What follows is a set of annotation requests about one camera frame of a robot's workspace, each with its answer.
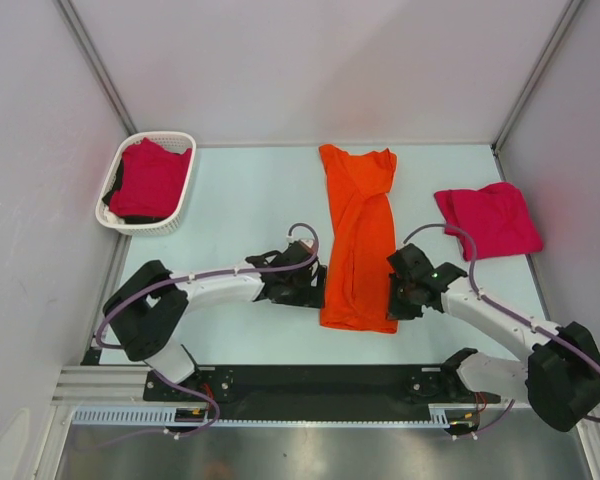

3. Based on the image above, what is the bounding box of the orange t shirt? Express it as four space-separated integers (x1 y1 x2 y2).
319 144 398 334

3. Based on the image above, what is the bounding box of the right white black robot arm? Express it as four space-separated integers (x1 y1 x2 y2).
387 244 600 432

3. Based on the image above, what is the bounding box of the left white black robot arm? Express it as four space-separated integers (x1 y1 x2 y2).
103 240 327 400

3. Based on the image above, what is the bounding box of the folded magenta t shirt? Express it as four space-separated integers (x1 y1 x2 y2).
434 182 544 261

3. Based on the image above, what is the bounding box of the magenta shirt in basket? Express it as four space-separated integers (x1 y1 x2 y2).
102 138 192 224

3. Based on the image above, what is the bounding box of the white plastic basket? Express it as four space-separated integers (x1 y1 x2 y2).
95 131 196 236

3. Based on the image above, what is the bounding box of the black shirt in basket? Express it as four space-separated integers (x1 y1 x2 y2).
102 161 170 225

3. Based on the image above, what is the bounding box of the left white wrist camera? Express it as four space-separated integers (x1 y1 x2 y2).
286 235 315 250

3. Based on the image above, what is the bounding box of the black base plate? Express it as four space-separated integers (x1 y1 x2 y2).
143 363 501 424

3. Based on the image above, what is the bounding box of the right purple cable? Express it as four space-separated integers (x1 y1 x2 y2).
402 223 600 441

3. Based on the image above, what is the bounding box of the white slotted cable duct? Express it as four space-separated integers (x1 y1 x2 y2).
72 406 470 429

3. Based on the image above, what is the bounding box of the aluminium frame rail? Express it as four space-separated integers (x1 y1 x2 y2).
52 363 594 407

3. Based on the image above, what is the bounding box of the right aluminium corner post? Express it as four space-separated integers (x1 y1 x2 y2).
491 0 587 156

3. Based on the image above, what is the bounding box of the aluminium corner post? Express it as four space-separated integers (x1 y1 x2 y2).
53 0 138 135
491 0 587 156

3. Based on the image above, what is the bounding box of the left aluminium corner post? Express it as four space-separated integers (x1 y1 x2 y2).
53 0 138 135

